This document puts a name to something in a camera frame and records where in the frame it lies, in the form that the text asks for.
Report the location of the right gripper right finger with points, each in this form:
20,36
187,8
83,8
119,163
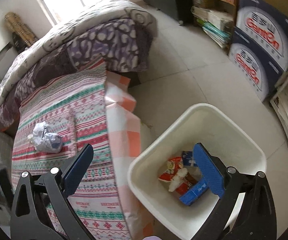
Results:
245,209

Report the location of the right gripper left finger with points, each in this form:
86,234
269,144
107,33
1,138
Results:
41,209

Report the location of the long blue carton box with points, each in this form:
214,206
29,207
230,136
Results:
194,192

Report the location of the grey white paper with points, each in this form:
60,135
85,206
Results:
43,140

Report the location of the red instant noodle cup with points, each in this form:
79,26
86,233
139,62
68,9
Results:
173,166

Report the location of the blue box with label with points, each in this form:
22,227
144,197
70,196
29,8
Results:
188,159

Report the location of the white trash bin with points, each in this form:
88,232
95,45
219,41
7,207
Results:
222,138

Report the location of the pink tissue pieces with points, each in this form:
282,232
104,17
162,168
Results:
72,133

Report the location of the white crumpled tissue roll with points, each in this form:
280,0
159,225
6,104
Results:
177,180

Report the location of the pink checked undercloth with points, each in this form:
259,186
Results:
124,134

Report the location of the lower Ganten water carton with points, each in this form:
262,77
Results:
257,66

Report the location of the ganten water carton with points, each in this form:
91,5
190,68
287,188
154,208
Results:
257,66
267,26

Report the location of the upper Ganten water carton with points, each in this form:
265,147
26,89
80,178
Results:
267,26

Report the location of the bed with patterned quilt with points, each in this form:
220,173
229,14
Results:
120,31

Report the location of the wooden bookshelf with books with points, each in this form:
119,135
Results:
217,19

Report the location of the black storage bench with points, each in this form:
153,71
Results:
179,10

